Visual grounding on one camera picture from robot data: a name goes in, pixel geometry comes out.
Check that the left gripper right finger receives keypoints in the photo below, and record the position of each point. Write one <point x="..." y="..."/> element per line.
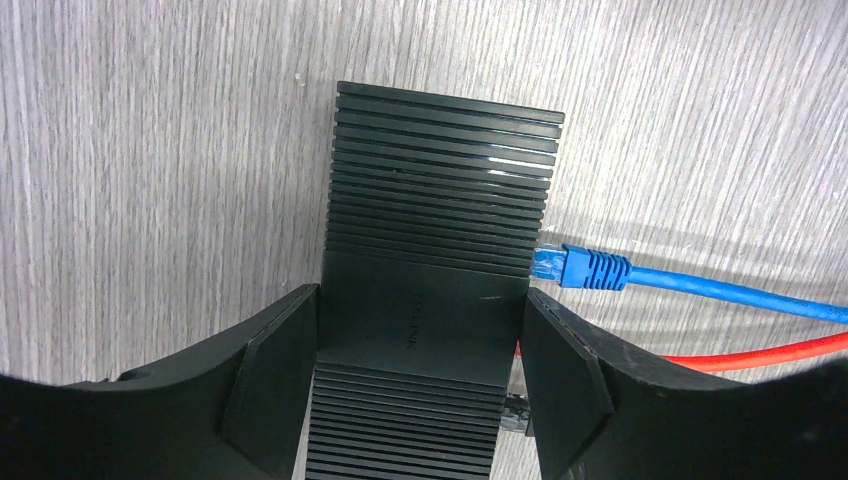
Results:
<point x="603" y="408"/>

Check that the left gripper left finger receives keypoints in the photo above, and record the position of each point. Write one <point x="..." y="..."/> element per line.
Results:
<point x="229" y="407"/>

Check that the black ribbed network switch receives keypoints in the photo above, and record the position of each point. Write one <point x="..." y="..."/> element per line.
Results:
<point x="435" y="209"/>

